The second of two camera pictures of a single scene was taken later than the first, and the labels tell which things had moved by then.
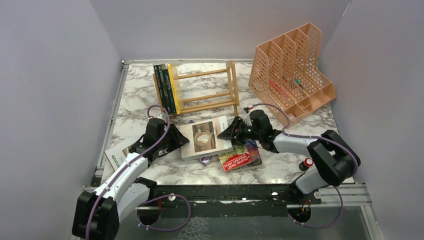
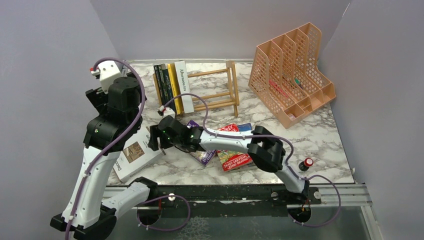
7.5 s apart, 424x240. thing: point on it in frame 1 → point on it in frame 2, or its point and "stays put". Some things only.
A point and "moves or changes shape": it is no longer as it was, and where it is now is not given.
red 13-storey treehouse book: x=239 y=156 stays put
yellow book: x=176 y=87 stays put
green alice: x=163 y=89 stays put
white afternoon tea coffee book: x=203 y=138 moves or changes shape
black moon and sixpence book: x=156 y=68 stays put
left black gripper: x=179 y=139 → x=99 y=98
